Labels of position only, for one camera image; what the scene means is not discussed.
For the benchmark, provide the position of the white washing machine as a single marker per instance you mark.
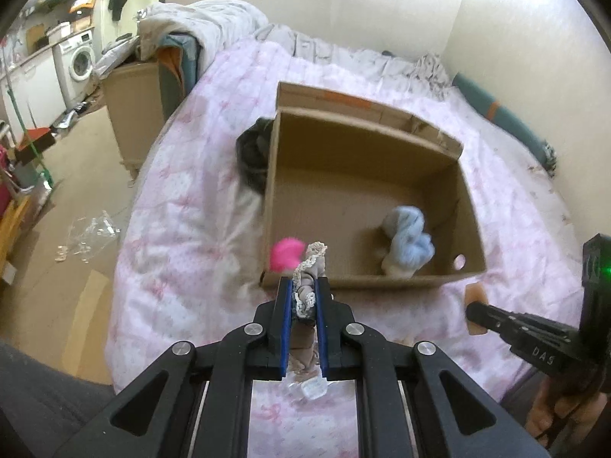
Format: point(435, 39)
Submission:
point(76, 59)

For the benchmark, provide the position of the light blue sock bundle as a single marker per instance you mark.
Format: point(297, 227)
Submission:
point(408, 243)

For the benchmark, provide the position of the grey crumpled duvet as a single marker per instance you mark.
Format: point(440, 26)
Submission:
point(210, 21)

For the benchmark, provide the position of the dark grey cloth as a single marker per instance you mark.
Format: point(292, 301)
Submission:
point(252, 157)

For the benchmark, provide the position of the teal and orange folded bedding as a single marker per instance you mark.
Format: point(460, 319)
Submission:
point(176, 69)

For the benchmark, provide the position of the person's right hand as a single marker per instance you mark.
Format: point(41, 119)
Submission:
point(549, 408)

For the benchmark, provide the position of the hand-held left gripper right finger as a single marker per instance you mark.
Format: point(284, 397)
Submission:
point(322, 329)

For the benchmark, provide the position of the teal bolster pillow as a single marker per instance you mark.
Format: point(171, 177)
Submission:
point(506, 114)

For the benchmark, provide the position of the pink printed quilt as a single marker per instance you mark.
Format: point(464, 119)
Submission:
point(200, 210)

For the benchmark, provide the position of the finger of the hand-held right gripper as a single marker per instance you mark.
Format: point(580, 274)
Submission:
point(491, 317)

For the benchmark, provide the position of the clear plastic wrap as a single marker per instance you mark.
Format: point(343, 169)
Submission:
point(89, 237)

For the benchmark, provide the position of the cardboard box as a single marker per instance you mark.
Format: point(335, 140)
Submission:
point(363, 200)

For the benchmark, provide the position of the white kitchen cabinet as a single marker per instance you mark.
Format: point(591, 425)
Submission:
point(31, 90)

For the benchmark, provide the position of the beige lace-trimmed sock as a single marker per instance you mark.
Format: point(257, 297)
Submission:
point(308, 267)

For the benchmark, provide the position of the peach soft piece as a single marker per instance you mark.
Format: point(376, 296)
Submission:
point(475, 296)

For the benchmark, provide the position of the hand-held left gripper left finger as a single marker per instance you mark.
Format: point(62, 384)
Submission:
point(285, 329)

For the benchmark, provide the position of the person's dark trouser leg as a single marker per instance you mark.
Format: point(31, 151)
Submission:
point(43, 405)

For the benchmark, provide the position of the pink soft ball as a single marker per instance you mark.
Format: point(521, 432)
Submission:
point(285, 254)

